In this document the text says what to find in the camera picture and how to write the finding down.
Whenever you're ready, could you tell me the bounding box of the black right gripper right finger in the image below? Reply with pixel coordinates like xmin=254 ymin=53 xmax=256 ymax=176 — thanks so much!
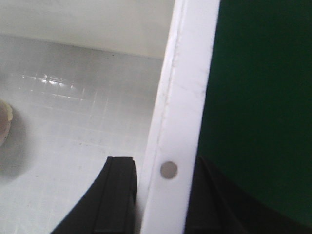
xmin=184 ymin=156 xmax=312 ymax=234

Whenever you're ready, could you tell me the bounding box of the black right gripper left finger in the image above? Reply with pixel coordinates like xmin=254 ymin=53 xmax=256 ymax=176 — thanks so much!
xmin=52 ymin=156 xmax=137 ymax=234

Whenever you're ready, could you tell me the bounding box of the white plastic Totelife crate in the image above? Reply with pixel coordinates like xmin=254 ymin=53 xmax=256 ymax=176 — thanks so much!
xmin=0 ymin=0 xmax=220 ymax=234

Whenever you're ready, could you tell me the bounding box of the pink peach-shaped toy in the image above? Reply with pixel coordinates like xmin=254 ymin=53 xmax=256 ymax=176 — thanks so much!
xmin=0 ymin=99 xmax=13 ymax=146

